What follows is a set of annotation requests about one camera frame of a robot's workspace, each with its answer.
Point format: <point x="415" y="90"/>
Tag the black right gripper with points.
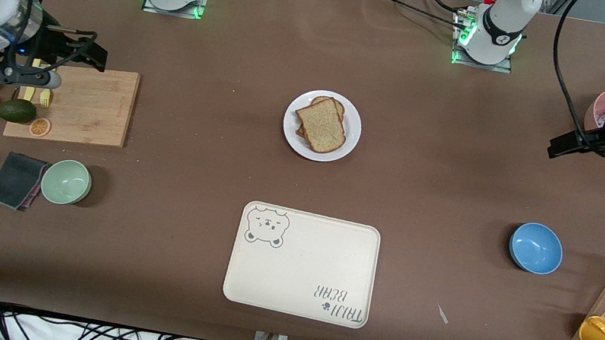
<point x="51" y="40"/>

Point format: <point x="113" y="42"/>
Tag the white round plate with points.
<point x="292" y="138"/>

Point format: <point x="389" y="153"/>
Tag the plain brown bread slice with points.
<point x="321" y="125"/>

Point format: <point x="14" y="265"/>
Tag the wooden cutting board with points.
<point x="90" y="108"/>

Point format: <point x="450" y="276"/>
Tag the yellow plastic fork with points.
<point x="45" y="97"/>

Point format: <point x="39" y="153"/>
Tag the yellow plastic knife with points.
<point x="26" y="94"/>

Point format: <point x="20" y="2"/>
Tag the orange slice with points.
<point x="40" y="127"/>

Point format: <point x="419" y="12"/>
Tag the dark green avocado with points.
<point x="17" y="110"/>

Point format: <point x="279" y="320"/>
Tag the blue bowl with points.
<point x="536" y="248"/>

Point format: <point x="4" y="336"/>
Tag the pale green bowl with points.
<point x="66" y="182"/>

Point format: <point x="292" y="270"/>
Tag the dark grey sponge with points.
<point x="13" y="181"/>

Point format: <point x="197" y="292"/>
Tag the small white paper scrap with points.
<point x="442" y="314"/>

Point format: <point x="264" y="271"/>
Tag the bread slice under egg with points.
<point x="336" y="106"/>

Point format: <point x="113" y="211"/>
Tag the cream bear print tray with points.
<point x="300" y="265"/>

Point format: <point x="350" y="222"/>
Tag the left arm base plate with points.
<point x="503" y="69"/>

